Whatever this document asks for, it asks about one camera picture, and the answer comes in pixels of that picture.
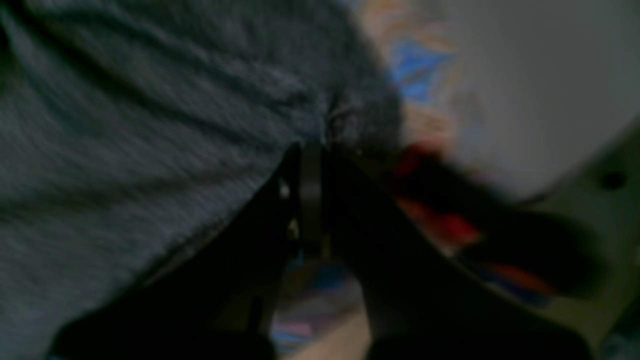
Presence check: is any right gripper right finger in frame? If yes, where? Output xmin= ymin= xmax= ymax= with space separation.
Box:
xmin=322 ymin=152 xmax=601 ymax=360

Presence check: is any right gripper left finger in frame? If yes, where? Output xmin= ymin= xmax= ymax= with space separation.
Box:
xmin=50 ymin=144 xmax=303 ymax=360

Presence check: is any grey t-shirt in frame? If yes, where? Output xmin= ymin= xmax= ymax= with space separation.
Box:
xmin=0 ymin=0 xmax=402 ymax=360

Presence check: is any red clamp bottom right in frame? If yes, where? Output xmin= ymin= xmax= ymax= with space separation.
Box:
xmin=388 ymin=144 xmax=572 ymax=298

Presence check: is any patterned tablecloth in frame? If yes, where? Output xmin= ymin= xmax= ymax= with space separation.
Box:
xmin=270 ymin=0 xmax=468 ymax=360

